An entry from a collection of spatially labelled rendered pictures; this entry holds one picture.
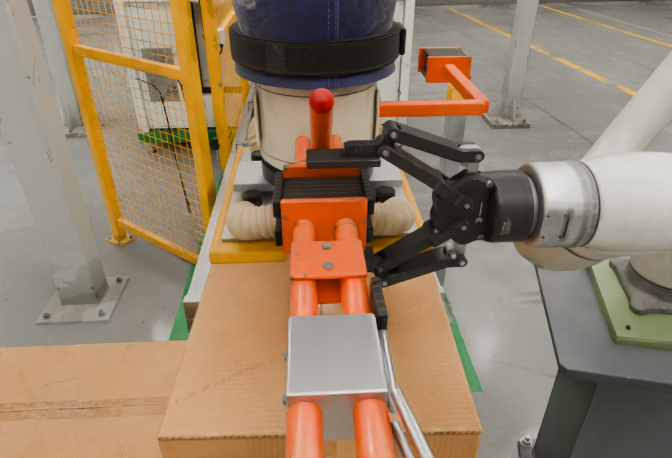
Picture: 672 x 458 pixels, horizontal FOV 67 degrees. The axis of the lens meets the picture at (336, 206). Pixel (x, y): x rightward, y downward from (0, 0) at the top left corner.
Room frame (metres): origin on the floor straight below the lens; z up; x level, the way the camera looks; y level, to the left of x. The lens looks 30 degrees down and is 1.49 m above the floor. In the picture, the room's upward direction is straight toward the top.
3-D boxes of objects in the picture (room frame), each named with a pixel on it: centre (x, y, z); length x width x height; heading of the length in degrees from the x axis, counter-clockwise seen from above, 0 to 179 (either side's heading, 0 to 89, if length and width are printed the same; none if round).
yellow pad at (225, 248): (0.70, 0.12, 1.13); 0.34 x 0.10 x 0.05; 3
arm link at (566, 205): (0.46, -0.22, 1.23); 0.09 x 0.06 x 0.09; 3
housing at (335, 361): (0.24, 0.00, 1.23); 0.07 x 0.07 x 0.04; 3
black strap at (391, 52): (0.70, 0.02, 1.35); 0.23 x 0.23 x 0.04
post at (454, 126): (1.66, -0.41, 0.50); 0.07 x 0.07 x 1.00; 3
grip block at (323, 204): (0.45, 0.01, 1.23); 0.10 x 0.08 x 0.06; 93
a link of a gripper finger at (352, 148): (0.45, -0.03, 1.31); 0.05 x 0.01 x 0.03; 93
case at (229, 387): (0.70, 0.03, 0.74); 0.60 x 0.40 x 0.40; 1
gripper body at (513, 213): (0.45, -0.15, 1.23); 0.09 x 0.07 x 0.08; 93
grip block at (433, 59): (1.02, -0.21, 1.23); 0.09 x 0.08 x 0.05; 93
